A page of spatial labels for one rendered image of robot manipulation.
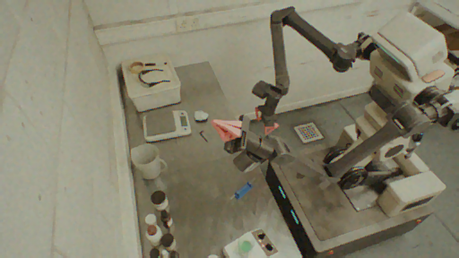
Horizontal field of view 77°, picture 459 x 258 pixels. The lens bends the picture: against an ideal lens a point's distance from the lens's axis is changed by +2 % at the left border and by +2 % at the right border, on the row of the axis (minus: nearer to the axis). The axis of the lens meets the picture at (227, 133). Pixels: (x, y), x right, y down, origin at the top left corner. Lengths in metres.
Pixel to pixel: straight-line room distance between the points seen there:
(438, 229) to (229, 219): 1.68
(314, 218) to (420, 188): 0.60
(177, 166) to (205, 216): 0.32
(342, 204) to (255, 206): 0.73
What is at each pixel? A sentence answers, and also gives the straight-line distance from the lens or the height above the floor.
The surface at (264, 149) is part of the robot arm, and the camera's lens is 0.81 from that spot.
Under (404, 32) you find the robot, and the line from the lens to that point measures 1.25.
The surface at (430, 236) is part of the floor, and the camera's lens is 2.57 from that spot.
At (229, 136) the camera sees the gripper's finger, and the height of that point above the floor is 1.40.
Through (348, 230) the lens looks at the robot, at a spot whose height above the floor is 0.36.
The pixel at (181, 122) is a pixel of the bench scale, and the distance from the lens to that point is 1.69.
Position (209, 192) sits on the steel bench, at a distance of 1.43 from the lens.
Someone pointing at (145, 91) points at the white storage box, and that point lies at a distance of 1.75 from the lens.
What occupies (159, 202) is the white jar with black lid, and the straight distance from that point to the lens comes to 1.36.
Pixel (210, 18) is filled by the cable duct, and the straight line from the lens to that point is 1.97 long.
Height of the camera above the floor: 2.00
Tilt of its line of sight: 49 degrees down
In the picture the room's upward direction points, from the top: straight up
